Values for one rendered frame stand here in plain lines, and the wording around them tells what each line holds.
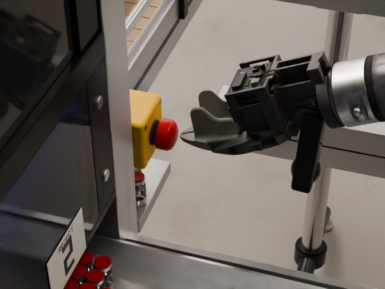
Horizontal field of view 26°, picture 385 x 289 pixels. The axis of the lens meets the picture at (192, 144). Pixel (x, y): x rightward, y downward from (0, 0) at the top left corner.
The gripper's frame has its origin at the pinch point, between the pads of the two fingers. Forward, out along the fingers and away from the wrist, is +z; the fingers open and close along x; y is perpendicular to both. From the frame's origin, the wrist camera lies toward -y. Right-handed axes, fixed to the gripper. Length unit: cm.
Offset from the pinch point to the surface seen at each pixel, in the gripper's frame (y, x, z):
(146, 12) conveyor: 2.5, -38.2, 21.0
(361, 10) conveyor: -19, -64, -6
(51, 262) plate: 6.9, 28.5, 3.0
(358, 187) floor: -97, -111, 27
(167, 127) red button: 2.9, 0.9, 2.0
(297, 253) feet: -81, -68, 31
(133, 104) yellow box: 6.5, -0.1, 5.6
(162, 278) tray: -10.4, 13.6, 4.5
